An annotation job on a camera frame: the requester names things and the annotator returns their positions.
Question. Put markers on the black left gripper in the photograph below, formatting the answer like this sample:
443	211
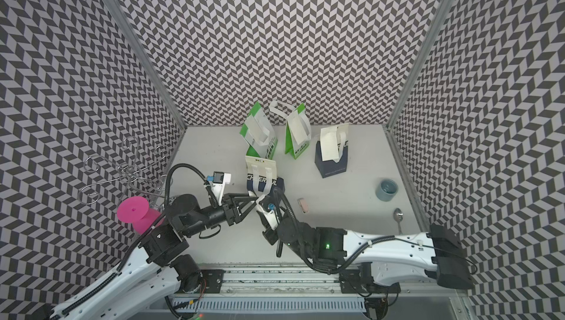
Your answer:
235	215

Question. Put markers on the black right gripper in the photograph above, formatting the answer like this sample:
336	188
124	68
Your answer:
269	234

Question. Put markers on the navy cream Cheerful bag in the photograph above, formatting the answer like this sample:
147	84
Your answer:
262	176
330	168

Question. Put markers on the small pink stapler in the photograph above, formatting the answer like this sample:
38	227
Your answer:
303	205

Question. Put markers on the green white bag front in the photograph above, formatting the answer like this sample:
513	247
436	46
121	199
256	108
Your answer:
265	152

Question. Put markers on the green white bag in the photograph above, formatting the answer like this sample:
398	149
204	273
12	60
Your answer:
265	152
283	110

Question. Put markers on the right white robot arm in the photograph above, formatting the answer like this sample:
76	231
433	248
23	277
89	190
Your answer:
381	260

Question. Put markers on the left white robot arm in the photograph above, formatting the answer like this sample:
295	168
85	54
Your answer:
156	265

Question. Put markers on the pink plastic cup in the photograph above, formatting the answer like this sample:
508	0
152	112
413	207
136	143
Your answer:
137	212

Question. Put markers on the grey blue cup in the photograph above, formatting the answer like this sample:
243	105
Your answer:
386	191

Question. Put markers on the metal spoon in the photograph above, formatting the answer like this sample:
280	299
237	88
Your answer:
398	217

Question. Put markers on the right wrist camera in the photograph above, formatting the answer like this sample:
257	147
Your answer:
269	212

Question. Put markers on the white vented cable duct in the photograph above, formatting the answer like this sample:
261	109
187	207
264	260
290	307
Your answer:
271	305

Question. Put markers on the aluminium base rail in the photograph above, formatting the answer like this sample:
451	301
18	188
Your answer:
293	280

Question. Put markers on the silver wire stand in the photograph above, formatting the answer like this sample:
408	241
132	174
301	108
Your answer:
131	176

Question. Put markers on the aluminium corner post left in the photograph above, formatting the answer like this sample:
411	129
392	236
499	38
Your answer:
125	27

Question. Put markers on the aluminium corner post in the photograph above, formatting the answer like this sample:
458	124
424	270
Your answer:
125	27
437	23

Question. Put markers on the aluminium corner post right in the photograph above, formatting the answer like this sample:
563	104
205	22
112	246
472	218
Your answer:
437	23

